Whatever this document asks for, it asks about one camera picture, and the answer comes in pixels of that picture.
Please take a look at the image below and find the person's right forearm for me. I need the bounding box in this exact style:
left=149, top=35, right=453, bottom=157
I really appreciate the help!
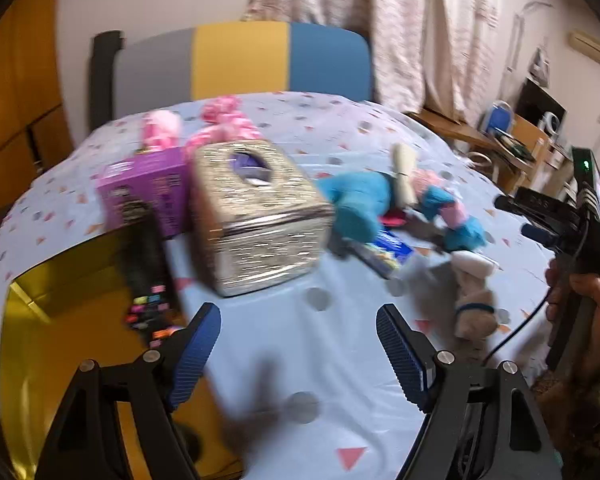
left=529, top=345, right=600, bottom=466

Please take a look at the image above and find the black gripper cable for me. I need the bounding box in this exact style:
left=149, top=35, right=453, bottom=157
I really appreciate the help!
left=481, top=217, right=591, bottom=363

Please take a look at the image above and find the wooden side desk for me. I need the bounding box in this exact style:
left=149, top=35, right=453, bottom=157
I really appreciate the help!
left=409, top=109, right=572, bottom=197

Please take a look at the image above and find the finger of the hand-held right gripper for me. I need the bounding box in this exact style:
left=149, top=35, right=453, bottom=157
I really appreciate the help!
left=521, top=223, right=564, bottom=254
left=494, top=186, right=580, bottom=224

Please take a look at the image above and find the white knit sock bundle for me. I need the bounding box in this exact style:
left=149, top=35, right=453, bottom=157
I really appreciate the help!
left=451, top=262, right=499, bottom=342

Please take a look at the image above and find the white air conditioner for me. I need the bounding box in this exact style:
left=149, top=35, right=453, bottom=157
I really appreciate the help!
left=566, top=29, right=600, bottom=69

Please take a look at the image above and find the gold tissue box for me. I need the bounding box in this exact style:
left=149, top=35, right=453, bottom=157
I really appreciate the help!
left=188, top=140, right=337, bottom=298

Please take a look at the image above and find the pink plush scrunchie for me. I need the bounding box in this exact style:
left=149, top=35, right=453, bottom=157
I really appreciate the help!
left=184, top=94, right=264, bottom=159

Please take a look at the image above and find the beige sock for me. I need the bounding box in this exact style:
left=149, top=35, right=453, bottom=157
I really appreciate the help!
left=390, top=142, right=422, bottom=207

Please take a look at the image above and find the blue printed packet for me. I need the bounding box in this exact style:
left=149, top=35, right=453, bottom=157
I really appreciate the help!
left=344, top=226, right=417, bottom=279

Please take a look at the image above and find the gold metal tray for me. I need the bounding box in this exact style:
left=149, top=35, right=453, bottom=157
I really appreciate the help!
left=0, top=224, right=247, bottom=480

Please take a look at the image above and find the pink and blue fuzzy sock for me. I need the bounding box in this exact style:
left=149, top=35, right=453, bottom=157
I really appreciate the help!
left=411, top=169, right=488, bottom=252

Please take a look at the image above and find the black monitor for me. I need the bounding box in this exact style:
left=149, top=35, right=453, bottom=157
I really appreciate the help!
left=514, top=76, right=568, bottom=132

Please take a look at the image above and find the pink patterned curtain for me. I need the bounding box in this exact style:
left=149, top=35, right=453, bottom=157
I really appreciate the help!
left=244, top=0, right=507, bottom=117

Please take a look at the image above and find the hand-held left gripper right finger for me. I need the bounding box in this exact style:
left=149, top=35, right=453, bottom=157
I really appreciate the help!
left=376, top=304, right=563, bottom=480

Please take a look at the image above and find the small blue chair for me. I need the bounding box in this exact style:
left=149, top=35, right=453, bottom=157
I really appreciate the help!
left=484, top=100, right=514, bottom=134

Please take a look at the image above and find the pink plush toy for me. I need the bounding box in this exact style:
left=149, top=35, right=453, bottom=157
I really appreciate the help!
left=140, top=109, right=184, bottom=152

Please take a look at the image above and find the grey yellow blue chair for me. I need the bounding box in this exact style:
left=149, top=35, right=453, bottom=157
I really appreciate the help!
left=90, top=21, right=377, bottom=132

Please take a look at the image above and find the white rolled sock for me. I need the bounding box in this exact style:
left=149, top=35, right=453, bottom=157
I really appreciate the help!
left=449, top=249, right=499, bottom=279

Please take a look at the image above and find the wooden cabinet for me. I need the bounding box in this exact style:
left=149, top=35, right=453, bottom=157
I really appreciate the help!
left=0, top=0, right=77, bottom=233

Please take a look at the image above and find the purple cardboard box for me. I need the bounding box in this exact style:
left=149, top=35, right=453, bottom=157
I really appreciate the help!
left=95, top=146, right=192, bottom=239

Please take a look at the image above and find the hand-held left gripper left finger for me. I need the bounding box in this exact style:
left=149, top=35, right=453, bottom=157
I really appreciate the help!
left=34, top=302, right=222, bottom=480

